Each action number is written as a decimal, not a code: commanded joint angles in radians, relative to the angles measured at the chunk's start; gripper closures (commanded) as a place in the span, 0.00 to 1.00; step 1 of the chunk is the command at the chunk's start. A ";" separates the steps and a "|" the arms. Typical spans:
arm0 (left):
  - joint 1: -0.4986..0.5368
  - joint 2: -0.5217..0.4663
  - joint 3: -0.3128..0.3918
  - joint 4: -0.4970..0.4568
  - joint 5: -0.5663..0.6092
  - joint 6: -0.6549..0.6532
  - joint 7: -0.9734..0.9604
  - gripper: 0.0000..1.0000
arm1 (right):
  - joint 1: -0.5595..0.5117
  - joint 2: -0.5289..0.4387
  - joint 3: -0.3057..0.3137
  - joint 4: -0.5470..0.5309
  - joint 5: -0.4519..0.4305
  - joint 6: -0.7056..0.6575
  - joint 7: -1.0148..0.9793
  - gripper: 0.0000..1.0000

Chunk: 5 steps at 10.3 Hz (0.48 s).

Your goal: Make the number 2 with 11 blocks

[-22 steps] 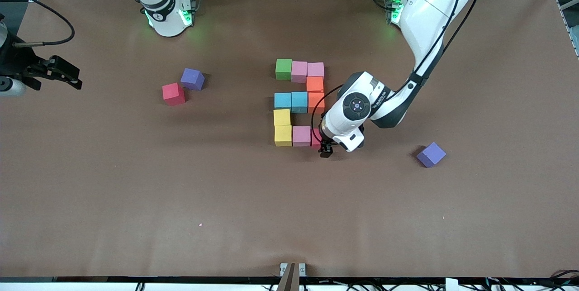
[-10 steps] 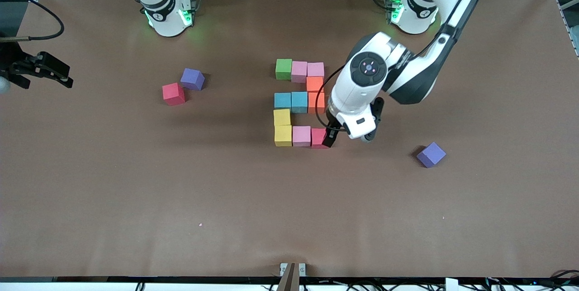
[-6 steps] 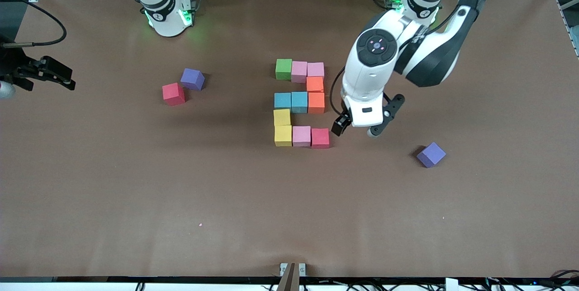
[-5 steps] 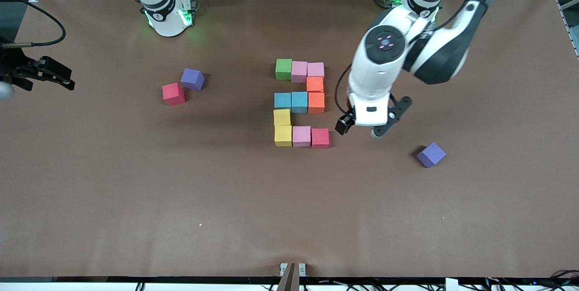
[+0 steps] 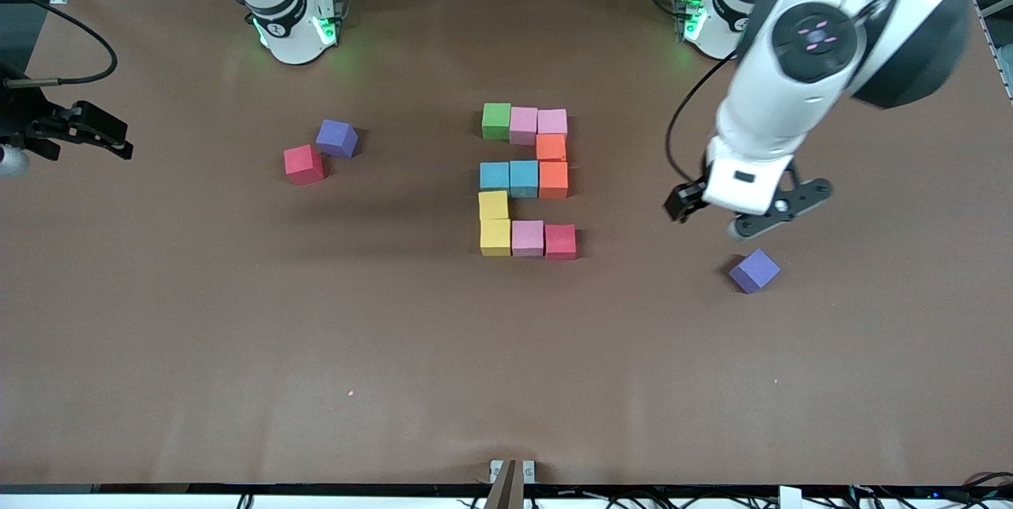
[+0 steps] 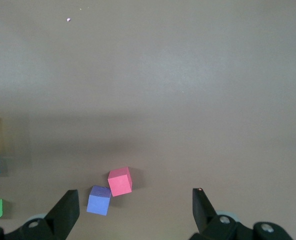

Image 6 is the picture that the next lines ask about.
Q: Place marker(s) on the brown table cover sheet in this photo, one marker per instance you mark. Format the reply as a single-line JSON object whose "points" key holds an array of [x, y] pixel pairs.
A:
{"points": [[188, 75]]}

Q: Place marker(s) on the red foam cube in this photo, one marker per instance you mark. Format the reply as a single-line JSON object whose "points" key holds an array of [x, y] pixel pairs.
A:
{"points": [[120, 182]]}

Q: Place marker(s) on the purple foam cube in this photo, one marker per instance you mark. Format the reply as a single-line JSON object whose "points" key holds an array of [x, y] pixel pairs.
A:
{"points": [[98, 201]]}

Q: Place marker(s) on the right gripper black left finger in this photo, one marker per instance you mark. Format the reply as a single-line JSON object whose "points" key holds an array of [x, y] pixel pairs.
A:
{"points": [[63, 217]]}

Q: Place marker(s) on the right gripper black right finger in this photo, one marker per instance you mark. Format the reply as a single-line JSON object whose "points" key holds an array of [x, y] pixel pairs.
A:
{"points": [[204, 215]]}

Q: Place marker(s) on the tiny pink foam crumb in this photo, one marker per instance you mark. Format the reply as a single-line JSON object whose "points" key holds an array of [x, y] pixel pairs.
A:
{"points": [[68, 19]]}

